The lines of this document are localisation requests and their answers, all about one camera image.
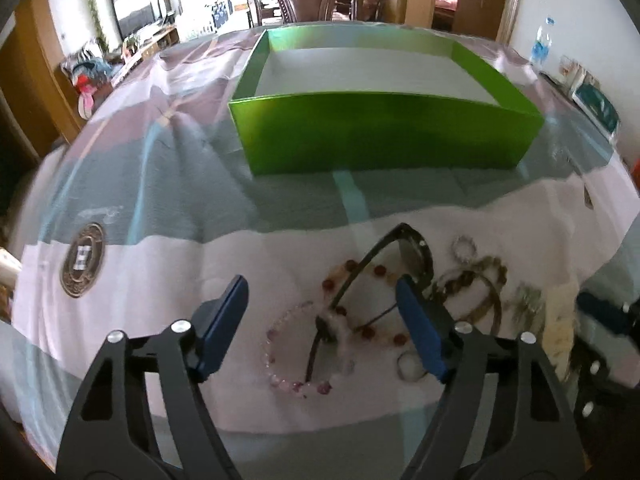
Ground black eyeglasses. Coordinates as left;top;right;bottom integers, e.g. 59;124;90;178
305;223;434;382

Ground plastic water bottle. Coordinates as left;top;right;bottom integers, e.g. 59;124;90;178
529;16;555;70

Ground wooden tv cabinet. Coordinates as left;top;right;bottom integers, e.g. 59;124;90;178
113;25;180;76

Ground brown bead bracelet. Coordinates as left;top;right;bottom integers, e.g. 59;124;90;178
430;254;510;337

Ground white strap wristwatch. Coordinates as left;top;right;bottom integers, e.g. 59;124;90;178
509;278;579;382

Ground small silver ring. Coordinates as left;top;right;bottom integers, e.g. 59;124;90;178
395;350;430;382

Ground wooden armchair with clothes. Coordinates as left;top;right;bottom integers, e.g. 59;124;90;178
60;40;115;120

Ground pink grey patterned tablecloth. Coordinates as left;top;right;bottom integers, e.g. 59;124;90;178
12;30;639;479

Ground dark green bag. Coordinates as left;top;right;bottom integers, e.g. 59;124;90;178
573;84;620;142

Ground red bead bracelet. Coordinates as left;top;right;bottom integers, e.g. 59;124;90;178
320;258;410;348

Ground green cardboard box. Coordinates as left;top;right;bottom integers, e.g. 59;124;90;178
229;22;544;176

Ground pink crystal bead bracelet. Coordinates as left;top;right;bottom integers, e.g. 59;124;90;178
263;300;357;397

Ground black television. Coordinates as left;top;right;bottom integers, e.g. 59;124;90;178
111;0;160;40

